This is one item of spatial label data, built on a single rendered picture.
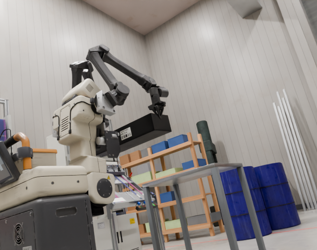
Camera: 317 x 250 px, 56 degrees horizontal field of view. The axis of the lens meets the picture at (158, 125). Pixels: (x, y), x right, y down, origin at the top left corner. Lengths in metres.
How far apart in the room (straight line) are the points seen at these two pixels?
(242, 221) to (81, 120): 3.13
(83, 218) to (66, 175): 0.19
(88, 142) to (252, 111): 7.20
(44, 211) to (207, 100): 8.23
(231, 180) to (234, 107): 4.66
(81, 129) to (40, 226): 0.64
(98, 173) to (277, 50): 7.65
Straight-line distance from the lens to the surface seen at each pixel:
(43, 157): 1.47
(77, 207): 1.32
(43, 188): 1.25
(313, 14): 0.19
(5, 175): 1.43
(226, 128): 8.80
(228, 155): 8.72
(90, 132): 1.71
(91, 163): 1.62
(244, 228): 4.37
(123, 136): 1.95
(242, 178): 2.47
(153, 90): 1.90
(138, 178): 6.67
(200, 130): 8.14
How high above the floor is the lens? 0.54
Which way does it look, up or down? 16 degrees up
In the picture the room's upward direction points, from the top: 12 degrees counter-clockwise
